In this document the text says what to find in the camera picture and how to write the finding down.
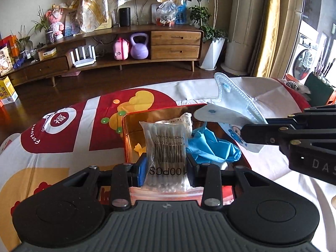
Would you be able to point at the thin leafy potted plant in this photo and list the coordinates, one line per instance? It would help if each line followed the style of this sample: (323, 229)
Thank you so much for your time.
(23, 43)

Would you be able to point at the white gauze cloth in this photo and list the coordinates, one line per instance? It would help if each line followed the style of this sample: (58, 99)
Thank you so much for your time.
(185, 124)

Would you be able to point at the washing machine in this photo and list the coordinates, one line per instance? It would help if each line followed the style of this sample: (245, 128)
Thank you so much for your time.
(305, 60)

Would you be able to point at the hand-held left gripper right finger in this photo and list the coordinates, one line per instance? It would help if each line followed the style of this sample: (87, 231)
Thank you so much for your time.
(190, 172)

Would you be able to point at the pink plush doll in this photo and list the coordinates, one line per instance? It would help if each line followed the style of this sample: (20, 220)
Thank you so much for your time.
(56, 22)

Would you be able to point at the floral cover cloth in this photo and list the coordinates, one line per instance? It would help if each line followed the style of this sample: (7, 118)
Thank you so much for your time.
(110, 0)

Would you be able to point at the white small box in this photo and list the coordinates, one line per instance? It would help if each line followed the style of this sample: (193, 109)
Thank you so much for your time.
(50, 52)

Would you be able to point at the yellow cardboard box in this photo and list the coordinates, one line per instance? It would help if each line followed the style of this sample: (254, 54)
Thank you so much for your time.
(7, 90)

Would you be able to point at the wooden media cabinet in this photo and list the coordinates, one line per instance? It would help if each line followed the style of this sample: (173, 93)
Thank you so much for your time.
(173, 44)

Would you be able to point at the red metal tin box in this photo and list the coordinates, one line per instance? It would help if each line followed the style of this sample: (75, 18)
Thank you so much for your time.
(131, 136)

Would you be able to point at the small potted plant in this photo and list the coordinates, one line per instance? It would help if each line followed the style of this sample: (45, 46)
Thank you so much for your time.
(46, 29)

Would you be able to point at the blue nitrile glove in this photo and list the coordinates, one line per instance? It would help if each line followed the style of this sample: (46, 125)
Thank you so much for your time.
(210, 147)

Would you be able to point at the orange paper bag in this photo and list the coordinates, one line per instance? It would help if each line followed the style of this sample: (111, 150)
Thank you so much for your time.
(11, 46)

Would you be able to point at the yellow curtain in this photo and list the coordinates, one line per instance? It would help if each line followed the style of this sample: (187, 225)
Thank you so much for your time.
(278, 26)

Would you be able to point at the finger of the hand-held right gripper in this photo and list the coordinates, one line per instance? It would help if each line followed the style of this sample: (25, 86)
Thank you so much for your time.
(262, 135)
(312, 119)

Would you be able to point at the white blue face mask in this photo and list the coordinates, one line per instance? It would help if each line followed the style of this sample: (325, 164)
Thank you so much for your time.
(236, 99)

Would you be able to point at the cream drink carton box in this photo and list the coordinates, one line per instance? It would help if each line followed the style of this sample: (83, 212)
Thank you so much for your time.
(5, 61)

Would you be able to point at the tall potted tree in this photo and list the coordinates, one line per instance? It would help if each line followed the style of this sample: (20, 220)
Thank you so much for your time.
(210, 31)

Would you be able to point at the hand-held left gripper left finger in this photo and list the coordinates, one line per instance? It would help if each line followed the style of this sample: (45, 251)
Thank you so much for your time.
(143, 164)

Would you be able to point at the purple kettlebell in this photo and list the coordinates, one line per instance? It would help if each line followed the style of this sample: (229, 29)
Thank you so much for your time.
(140, 48)

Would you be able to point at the printed red white tablecloth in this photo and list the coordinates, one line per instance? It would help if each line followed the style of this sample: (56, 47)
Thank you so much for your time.
(65, 141)

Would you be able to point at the bag of cotton swabs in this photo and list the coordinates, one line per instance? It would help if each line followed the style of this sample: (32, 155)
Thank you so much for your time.
(165, 157)

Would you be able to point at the pink toy case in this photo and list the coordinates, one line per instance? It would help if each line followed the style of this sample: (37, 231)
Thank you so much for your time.
(120, 50)

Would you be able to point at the black cylinder speaker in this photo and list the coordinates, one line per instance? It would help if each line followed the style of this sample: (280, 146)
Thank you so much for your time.
(124, 17)

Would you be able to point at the green utensil holder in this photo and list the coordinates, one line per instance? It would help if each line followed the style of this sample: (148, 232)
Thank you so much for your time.
(319, 90)

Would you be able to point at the clear plastic bag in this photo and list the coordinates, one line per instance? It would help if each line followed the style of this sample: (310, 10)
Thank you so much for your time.
(166, 14)

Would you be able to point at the white router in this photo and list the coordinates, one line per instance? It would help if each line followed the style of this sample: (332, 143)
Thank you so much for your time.
(84, 57)

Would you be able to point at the cream standing air conditioner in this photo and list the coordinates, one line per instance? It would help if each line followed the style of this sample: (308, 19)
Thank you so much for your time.
(246, 26)

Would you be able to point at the blue patterned bag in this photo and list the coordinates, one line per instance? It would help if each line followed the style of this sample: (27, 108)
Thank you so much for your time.
(182, 15)

